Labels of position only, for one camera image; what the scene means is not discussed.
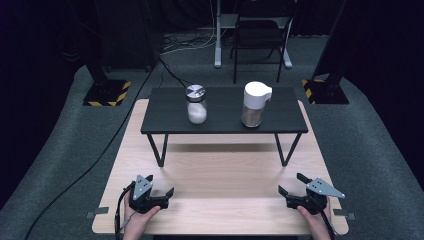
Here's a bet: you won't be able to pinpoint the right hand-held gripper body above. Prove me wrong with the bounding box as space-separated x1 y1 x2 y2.
285 177 346 216

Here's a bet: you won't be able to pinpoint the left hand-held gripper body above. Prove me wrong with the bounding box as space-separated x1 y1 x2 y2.
128 174 170 215

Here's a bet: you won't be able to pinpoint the glass jar with metal lid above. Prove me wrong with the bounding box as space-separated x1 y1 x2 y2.
185 84 208 125

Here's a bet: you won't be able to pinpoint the glass jar with white lid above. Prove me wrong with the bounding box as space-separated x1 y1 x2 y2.
240 81 273 129

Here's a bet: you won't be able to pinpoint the black shelf with metal legs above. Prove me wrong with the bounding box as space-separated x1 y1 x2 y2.
140 86 309 168

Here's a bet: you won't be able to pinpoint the person's left hand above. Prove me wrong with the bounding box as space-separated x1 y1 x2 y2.
122 194 162 240

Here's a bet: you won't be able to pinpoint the person's right hand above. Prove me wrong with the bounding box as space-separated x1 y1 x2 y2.
296 197 336 240

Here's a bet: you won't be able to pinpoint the grey tape strip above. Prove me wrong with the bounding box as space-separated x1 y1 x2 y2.
86 206 110 219
333 208 356 221

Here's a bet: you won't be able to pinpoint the black stand with striped base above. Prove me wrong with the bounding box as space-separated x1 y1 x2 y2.
82 49 132 108
301 0 350 105

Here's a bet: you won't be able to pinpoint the dark wheeled cart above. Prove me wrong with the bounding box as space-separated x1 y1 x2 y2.
96 0 159 73

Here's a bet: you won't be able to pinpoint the black folding chair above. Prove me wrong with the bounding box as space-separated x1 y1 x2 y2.
229 0 298 84

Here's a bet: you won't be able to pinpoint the right hand-held gripper black cable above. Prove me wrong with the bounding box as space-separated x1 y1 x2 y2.
318 199 338 240

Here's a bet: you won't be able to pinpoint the hand-held gripper black cable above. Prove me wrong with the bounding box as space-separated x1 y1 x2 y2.
318 199 338 240
113 181 136 240

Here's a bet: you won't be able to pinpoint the left hand-held gripper black cable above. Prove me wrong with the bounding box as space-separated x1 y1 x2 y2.
113 181 136 240

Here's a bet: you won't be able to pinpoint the long black floor cable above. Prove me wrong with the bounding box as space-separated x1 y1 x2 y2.
23 64 156 240

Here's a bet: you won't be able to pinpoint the short black floor cable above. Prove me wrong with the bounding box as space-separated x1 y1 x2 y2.
158 58 193 88

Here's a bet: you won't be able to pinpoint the tangled floor cables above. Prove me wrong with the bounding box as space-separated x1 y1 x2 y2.
161 31 218 56

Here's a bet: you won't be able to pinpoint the white desk frame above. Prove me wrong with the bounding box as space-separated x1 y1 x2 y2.
213 0 294 70

